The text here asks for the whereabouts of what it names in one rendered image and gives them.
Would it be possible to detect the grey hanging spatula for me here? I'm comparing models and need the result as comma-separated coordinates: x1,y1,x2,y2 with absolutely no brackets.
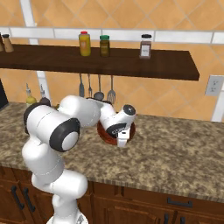
78,73,86,99

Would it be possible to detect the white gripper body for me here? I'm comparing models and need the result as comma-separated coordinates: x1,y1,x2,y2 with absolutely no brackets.
116,130,130,148

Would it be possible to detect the olive jar with green cap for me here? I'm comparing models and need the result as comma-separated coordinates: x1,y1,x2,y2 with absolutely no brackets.
99,34,111,58

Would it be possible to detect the dark vinegar bottle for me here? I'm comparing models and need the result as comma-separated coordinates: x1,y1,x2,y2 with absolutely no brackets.
38,84,52,107

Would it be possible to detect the black appliance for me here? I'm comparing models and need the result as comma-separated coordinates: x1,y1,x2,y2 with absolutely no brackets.
0,78,10,111

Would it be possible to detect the yellow-green oil bottle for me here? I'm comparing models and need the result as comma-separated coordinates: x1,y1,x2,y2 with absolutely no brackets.
24,82,38,108

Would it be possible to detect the brown jar with white label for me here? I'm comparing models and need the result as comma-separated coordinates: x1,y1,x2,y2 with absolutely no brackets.
138,33,153,60

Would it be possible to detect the brown wooden drawer front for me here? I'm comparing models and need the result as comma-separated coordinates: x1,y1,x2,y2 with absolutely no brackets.
122,186,224,217

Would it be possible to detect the grey hanging whisk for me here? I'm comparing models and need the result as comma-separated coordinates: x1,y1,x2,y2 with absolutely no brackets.
106,74,117,105

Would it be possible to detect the brown wooden cabinet door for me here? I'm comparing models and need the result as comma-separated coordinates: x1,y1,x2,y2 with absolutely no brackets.
18,171,54,224
93,197,172,224
0,166,21,224
173,210,224,224

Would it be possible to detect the red-brown bowl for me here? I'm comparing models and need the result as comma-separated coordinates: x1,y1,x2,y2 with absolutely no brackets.
96,117,137,146

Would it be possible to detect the yellow bottle with red cap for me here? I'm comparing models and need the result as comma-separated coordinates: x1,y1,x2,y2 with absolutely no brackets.
78,30,92,58

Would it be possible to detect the black drawer handle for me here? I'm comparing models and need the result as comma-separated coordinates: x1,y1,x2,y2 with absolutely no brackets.
166,197,194,209

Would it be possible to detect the dark wooden wall shelf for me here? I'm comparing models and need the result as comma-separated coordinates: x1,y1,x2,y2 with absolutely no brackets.
0,44,200,82

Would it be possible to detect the white wall outlet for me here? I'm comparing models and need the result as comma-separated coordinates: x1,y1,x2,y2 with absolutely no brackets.
204,74,224,97

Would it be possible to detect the brown shaker with black cap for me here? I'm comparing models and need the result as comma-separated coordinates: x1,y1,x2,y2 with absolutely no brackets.
1,33,15,53

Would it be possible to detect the grey hanging ladle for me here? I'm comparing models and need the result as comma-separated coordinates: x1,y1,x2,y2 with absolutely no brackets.
93,73,105,102

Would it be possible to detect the grey hanging fork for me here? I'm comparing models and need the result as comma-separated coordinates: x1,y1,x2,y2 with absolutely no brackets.
87,73,94,99

